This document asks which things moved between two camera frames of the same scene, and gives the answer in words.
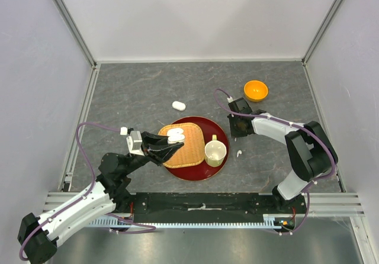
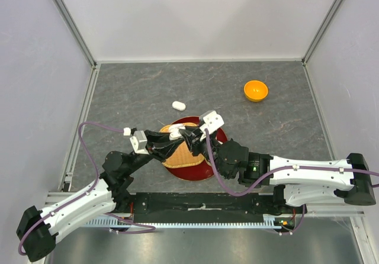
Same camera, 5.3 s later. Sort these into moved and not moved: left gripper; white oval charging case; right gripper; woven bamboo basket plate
Moved: right gripper
Not moved: woven bamboo basket plate; white oval charging case; left gripper
